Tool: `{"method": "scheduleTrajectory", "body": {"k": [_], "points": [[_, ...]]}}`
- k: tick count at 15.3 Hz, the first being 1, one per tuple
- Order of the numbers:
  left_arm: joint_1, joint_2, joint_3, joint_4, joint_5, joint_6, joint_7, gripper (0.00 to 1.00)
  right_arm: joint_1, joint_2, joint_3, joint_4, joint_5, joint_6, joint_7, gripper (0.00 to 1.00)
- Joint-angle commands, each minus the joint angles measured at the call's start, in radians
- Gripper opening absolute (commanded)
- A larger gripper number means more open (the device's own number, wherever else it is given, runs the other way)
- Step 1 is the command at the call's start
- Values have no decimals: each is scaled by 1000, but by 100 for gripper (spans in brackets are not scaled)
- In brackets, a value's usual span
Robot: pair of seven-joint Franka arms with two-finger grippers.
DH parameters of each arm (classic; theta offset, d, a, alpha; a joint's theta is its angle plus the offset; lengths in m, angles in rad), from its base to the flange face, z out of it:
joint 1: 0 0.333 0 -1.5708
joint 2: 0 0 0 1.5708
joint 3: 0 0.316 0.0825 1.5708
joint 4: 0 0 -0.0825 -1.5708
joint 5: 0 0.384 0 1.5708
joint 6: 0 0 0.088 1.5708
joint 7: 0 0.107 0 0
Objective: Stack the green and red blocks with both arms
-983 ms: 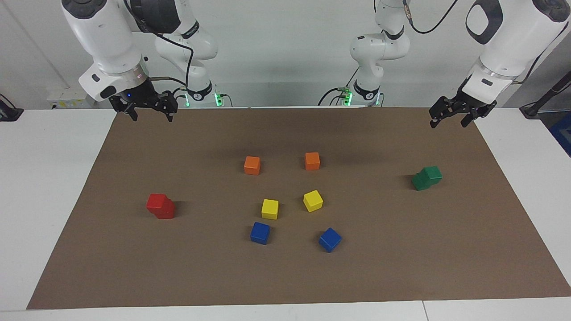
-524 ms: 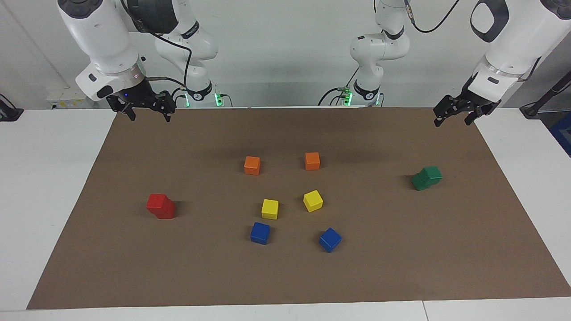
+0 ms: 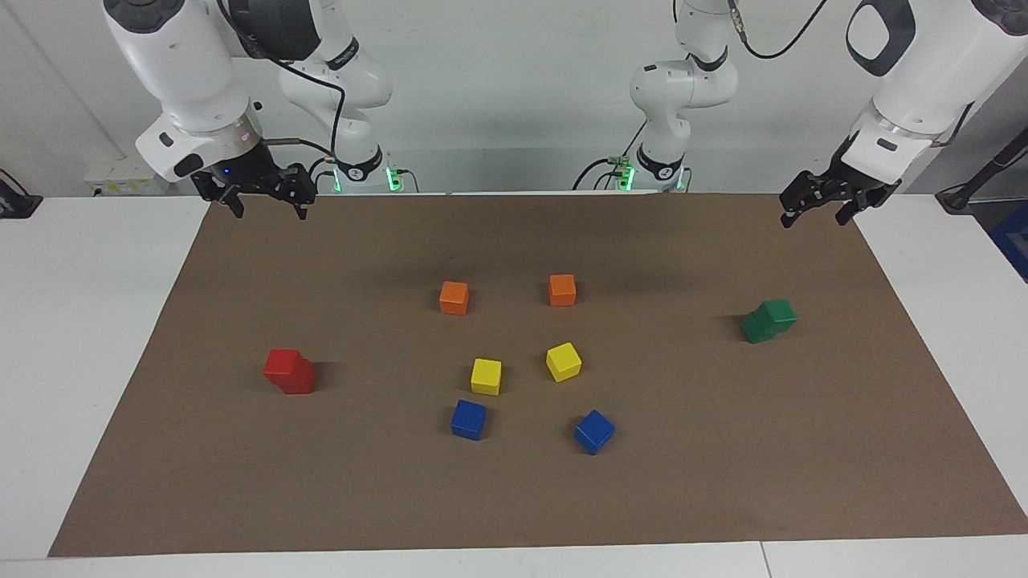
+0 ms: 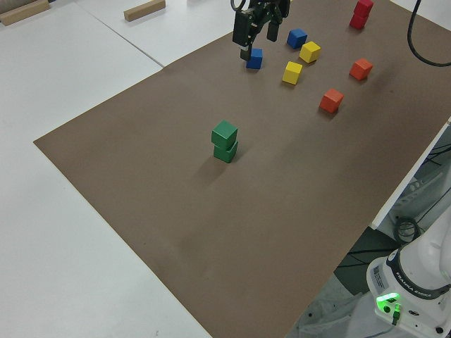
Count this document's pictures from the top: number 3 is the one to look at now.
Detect black device on table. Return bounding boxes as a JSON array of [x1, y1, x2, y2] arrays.
[[0, 169, 43, 219]]

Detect green wooden block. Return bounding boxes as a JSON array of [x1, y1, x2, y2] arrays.
[[740, 310, 778, 345], [760, 299, 798, 332]]

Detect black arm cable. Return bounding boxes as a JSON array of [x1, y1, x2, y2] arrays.
[[215, 0, 348, 158], [727, 0, 830, 61]]

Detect red wooden block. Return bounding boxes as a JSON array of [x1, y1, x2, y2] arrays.
[[279, 357, 316, 396], [263, 348, 304, 385]]

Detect black left base cable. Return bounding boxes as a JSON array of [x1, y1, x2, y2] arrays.
[[573, 119, 648, 192]]

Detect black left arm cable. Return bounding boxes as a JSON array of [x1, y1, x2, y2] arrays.
[[727, 0, 830, 61]]

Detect white power strip box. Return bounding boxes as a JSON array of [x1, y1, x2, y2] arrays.
[[84, 157, 161, 197]]

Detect brown table mat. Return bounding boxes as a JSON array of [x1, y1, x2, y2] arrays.
[[48, 193, 1028, 558]]

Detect black stand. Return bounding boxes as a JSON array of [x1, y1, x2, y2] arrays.
[[936, 127, 1028, 214]]

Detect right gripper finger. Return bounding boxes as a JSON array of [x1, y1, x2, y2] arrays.
[[212, 183, 247, 220], [277, 165, 319, 221]]

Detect tilted blue wooden block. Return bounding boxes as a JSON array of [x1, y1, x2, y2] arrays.
[[573, 409, 617, 456]]

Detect yellow wooden block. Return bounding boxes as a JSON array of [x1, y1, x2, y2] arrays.
[[545, 342, 582, 383], [470, 358, 504, 397]]

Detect blue crate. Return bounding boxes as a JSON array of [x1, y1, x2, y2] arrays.
[[988, 201, 1028, 283]]

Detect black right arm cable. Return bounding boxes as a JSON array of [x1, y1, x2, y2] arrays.
[[215, 0, 348, 158]]

